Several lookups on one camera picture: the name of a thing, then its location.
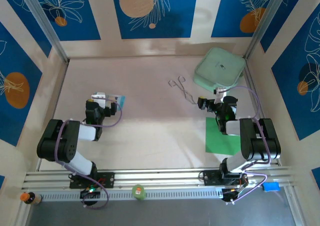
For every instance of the green paper sheet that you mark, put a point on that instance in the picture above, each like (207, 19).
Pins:
(215, 142)

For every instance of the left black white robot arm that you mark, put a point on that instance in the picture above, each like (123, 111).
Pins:
(55, 141)

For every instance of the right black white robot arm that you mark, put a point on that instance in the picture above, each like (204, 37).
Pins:
(260, 141)

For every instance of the metal scissor tongs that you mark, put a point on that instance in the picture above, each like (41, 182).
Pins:
(183, 91)

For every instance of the light blue wet wipes packet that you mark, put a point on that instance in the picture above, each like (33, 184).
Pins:
(121, 101)

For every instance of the mint green zip pouch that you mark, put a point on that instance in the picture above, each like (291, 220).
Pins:
(217, 66)

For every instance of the black controller with green light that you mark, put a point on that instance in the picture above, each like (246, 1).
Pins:
(90, 190)

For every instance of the blue box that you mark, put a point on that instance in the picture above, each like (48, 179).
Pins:
(270, 187)

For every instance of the brown bottle with orange cap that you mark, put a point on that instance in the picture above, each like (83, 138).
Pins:
(30, 198)

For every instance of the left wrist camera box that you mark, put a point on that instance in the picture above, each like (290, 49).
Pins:
(100, 96)

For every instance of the aluminium table side rail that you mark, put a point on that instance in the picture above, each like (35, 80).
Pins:
(252, 81)
(53, 111)

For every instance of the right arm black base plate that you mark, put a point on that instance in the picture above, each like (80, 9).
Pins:
(211, 178)

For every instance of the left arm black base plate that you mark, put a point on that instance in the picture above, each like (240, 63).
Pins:
(107, 179)

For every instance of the aluminium mounting rail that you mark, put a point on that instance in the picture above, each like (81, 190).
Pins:
(160, 177)

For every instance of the aluminium frame post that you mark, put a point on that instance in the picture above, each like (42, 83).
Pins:
(267, 18)
(42, 18)

